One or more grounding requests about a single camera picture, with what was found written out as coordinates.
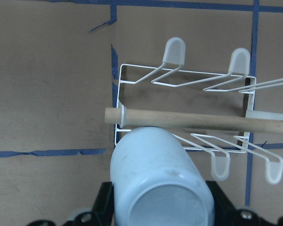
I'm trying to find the pale blue cup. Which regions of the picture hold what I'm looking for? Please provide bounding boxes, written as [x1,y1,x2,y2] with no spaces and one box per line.
[110,127,215,226]

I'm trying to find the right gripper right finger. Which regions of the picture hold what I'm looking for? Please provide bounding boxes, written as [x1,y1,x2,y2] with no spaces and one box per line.
[206,181,236,226]

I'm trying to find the white wire cup rack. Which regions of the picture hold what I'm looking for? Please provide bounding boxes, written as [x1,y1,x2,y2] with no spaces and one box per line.
[104,37,283,185]

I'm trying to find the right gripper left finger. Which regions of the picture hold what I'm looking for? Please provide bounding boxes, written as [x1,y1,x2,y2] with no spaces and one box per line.
[92,182,114,226]

